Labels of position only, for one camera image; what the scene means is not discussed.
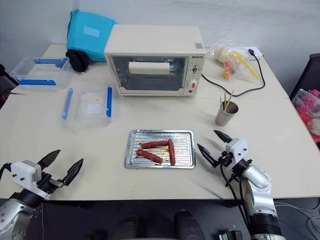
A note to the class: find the clear bag with pink items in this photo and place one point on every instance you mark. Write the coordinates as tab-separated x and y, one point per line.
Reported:
308	110

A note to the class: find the red sausage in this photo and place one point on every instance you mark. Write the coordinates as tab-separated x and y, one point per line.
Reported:
171	152
150	156
153	144

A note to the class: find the black metal clamp block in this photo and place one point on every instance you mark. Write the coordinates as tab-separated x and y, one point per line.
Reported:
228	235

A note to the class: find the clear lid with blue clips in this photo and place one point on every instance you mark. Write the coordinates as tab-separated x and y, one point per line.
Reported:
87	110

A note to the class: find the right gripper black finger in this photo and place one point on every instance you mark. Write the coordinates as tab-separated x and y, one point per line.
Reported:
207	153
223	137

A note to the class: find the blue fabric bag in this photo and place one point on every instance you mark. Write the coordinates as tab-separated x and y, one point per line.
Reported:
87	32

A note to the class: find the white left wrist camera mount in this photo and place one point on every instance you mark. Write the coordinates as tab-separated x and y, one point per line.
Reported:
23	172

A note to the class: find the clear plastic bag of items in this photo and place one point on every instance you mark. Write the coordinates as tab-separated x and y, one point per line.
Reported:
232	62

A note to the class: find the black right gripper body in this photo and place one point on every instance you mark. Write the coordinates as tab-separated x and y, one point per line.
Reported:
225	160

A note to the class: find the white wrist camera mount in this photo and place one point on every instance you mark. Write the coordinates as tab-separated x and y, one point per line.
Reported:
237	148
23	172

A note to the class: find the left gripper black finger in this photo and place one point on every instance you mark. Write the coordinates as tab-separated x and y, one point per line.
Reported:
75	170
50	157

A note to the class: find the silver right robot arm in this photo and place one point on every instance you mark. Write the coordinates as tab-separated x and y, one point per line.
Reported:
260	190

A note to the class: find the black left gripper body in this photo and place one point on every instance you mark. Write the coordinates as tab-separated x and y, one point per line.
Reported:
47	185

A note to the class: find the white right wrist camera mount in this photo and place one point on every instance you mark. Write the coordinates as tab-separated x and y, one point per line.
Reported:
237	148

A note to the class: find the clear box with blue clips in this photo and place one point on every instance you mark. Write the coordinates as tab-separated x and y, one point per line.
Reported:
37	82

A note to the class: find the cream toaster oven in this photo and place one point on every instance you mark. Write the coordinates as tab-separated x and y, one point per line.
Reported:
155	50

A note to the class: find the metal cup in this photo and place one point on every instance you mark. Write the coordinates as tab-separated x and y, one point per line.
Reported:
225	117

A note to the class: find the black round padded object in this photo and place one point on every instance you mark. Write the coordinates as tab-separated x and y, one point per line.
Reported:
78	61

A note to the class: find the ribbed metal baking tray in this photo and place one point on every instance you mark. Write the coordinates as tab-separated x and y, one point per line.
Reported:
185	150

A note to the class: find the black chair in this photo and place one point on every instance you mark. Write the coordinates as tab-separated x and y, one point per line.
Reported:
307	72

